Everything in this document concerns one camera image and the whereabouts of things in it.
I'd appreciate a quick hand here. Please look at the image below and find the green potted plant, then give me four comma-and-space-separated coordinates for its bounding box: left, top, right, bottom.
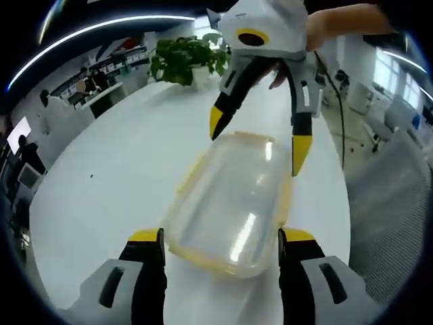
148, 31, 233, 86

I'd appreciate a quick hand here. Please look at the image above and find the grey mesh chair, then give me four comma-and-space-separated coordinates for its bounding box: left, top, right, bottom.
344, 129, 433, 303

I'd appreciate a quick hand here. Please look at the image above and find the person's right hand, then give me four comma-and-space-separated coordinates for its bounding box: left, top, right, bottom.
269, 60, 291, 91

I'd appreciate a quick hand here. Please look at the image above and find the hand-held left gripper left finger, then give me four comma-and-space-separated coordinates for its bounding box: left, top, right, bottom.
64, 227, 168, 325

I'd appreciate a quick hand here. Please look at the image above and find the clear container with yellow buckle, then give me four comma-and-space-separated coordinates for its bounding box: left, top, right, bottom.
162, 131, 294, 280

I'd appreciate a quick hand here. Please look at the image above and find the white plant pot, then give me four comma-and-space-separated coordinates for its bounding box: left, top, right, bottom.
190, 65, 210, 87

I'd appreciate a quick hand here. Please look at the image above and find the grey office chair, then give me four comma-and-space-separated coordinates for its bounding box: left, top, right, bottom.
364, 110, 397, 154

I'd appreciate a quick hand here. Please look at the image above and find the long curved ceiling light strip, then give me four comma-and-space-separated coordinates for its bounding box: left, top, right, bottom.
6, 19, 196, 93

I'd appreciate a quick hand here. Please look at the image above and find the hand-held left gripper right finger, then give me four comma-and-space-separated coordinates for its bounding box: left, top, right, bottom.
277, 227, 368, 325

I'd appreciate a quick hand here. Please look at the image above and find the bright white screen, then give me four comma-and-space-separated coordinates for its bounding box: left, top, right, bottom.
7, 116, 32, 154

